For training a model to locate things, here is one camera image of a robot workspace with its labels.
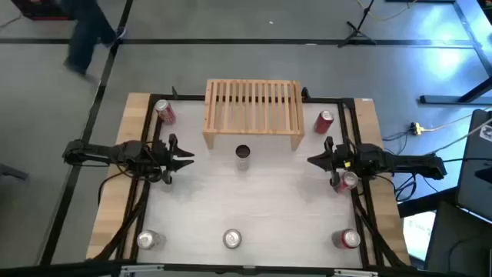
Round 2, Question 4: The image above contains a grey equipment case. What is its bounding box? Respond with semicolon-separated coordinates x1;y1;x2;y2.
455;109;492;224

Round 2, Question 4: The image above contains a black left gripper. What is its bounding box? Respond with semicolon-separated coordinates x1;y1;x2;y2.
152;132;196;185

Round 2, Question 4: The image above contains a grey chair base leg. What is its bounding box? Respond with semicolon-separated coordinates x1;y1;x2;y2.
0;163;30;182

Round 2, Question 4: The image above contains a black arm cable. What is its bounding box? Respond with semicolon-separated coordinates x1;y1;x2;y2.
96;169;130;207

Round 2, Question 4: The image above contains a white printed sheet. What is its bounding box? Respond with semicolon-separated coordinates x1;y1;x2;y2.
401;210;437;262

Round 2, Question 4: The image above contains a person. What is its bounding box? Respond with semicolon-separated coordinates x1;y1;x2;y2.
63;0;128;84

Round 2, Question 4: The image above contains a black cable bundle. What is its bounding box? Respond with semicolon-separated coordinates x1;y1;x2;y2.
378;172;418;203

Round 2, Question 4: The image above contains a yellow floor cable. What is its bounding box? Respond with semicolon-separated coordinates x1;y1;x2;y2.
355;0;418;22

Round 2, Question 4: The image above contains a blue cable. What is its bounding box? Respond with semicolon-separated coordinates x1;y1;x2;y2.
382;130;412;155

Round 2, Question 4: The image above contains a red and black crate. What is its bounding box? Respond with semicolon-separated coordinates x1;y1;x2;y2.
11;0;76;21

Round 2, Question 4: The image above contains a black tripod stand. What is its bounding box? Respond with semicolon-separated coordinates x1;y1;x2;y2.
337;0;380;49

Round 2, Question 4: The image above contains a black desk leg frame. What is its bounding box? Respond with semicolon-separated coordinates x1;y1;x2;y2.
418;0;492;105

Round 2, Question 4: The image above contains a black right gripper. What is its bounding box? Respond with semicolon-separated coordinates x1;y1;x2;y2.
307;135;364;187

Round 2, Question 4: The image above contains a wooden slatted shelf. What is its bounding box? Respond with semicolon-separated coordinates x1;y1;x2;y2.
202;78;306;151

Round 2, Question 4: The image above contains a beige power cord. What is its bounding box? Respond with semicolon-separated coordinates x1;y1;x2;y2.
421;107;492;134

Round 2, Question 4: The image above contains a black desk foot bar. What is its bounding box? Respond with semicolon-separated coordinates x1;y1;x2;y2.
397;186;460;219

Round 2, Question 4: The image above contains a red beverage can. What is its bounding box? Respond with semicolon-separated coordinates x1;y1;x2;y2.
332;171;360;194
314;109;335;135
331;228;361;250
155;98;178;125

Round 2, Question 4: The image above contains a silver beverage can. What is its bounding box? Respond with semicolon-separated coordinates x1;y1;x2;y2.
222;229;243;249
234;144;251;172
136;229;162;250

